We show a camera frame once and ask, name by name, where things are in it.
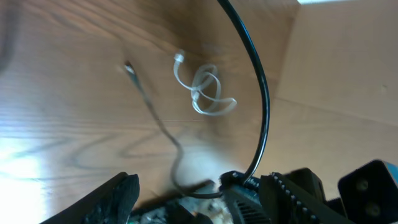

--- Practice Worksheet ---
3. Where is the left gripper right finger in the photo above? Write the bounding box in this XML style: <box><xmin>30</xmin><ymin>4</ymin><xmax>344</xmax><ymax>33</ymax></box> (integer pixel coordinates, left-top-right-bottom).
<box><xmin>259</xmin><ymin>172</ymin><xmax>352</xmax><ymax>224</ymax></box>

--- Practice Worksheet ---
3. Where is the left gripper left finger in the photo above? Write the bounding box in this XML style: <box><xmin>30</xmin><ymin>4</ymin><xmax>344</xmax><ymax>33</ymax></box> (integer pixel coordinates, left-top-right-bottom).
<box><xmin>42</xmin><ymin>172</ymin><xmax>140</xmax><ymax>224</ymax></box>

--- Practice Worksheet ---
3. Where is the black usb cable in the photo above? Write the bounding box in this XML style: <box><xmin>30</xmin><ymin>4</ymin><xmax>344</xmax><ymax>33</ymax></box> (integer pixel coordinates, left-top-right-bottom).
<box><xmin>123</xmin><ymin>60</ymin><xmax>224</xmax><ymax>200</ymax></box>

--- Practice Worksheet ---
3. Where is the white usb cable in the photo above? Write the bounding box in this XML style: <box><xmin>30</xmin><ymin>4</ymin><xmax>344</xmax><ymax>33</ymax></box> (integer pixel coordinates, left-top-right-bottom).
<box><xmin>172</xmin><ymin>49</ymin><xmax>238</xmax><ymax>116</ymax></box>

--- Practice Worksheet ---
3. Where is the brown cardboard panel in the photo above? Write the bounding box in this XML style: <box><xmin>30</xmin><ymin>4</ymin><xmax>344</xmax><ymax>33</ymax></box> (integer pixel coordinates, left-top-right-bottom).
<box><xmin>277</xmin><ymin>0</ymin><xmax>397</xmax><ymax>125</ymax></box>

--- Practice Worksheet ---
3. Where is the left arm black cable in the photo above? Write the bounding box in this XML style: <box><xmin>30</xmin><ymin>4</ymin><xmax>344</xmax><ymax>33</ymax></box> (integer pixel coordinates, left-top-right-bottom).
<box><xmin>216</xmin><ymin>0</ymin><xmax>271</xmax><ymax>187</ymax></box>

